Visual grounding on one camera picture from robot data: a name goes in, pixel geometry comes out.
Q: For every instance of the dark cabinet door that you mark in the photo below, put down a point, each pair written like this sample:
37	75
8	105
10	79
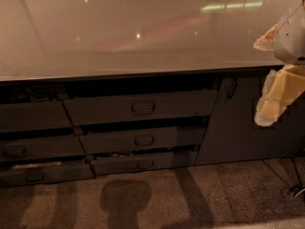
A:
232	134

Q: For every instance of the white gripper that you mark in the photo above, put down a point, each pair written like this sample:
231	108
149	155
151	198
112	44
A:
292	41

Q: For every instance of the dark drawer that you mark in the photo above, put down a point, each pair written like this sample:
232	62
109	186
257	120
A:
143	139
48	174
40	148
32	116
136	107
140	163

